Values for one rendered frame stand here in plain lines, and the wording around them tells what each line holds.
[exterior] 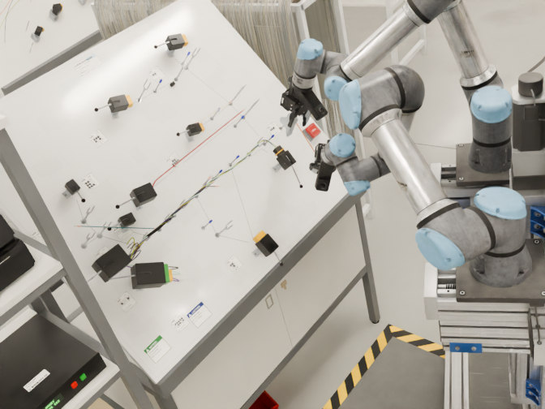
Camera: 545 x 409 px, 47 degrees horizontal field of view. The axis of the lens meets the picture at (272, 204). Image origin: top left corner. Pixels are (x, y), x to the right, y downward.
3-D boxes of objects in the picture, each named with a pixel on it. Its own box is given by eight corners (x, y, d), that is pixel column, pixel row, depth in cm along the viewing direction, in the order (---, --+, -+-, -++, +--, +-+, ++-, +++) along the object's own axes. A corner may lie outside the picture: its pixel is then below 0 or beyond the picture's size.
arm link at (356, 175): (384, 181, 196) (370, 149, 197) (354, 195, 193) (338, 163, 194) (376, 185, 203) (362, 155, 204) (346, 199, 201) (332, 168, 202)
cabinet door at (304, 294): (366, 265, 286) (355, 195, 263) (294, 348, 256) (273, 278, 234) (362, 264, 288) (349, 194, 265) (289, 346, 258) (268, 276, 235)
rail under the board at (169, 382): (366, 191, 263) (365, 178, 260) (165, 398, 199) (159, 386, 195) (356, 188, 267) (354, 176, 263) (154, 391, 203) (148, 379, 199)
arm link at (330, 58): (352, 90, 199) (318, 83, 199) (353, 74, 208) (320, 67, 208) (358, 67, 194) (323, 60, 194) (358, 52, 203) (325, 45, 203)
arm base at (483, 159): (516, 145, 205) (516, 118, 199) (519, 172, 193) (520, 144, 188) (467, 148, 209) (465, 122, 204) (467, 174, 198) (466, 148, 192)
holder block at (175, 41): (147, 50, 236) (153, 36, 228) (173, 45, 241) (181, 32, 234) (152, 61, 235) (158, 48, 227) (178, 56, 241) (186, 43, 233)
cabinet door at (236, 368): (293, 348, 256) (272, 278, 234) (201, 454, 227) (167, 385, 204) (289, 346, 258) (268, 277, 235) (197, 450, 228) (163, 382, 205)
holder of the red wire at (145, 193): (107, 208, 208) (113, 196, 199) (142, 193, 215) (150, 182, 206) (114, 221, 208) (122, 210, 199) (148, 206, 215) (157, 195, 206)
